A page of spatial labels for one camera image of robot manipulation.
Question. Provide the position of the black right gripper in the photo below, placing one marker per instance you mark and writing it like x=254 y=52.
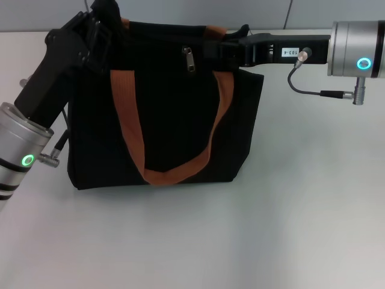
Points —
x=319 y=49

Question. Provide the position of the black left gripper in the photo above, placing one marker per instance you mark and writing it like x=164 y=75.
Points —
x=54 y=72

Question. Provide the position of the silver zipper pull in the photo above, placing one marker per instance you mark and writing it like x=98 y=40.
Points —
x=190 y=61

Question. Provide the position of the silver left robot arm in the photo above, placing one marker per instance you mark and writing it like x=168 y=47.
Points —
x=21 y=144

